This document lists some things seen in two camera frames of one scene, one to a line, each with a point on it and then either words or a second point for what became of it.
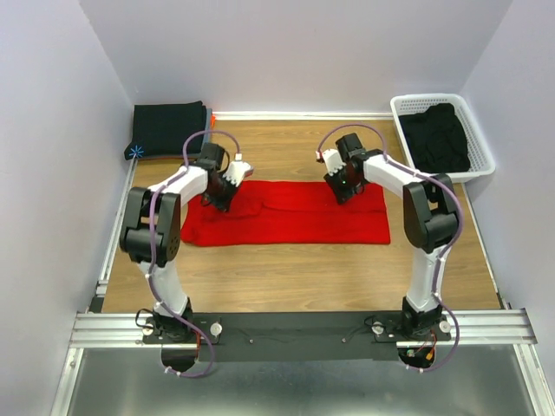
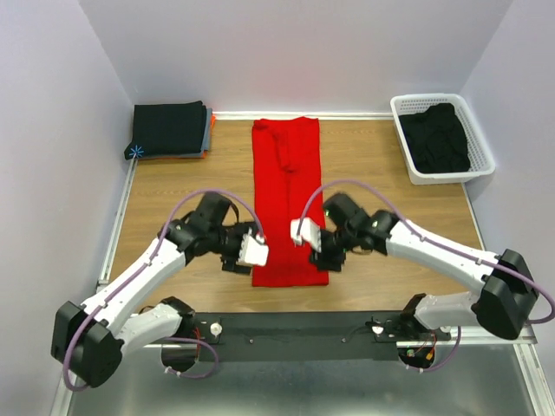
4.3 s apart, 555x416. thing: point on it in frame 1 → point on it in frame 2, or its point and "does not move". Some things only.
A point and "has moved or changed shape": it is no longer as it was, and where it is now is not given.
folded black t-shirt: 160,129 does not move
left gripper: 221,200 → 234,263
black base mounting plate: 298,336 does not move
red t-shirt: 290,212 has moved or changed shape
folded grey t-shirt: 206,135 does not move
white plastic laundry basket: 440,137 does not move
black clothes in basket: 436,139 does not move
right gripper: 341,192 → 326,260
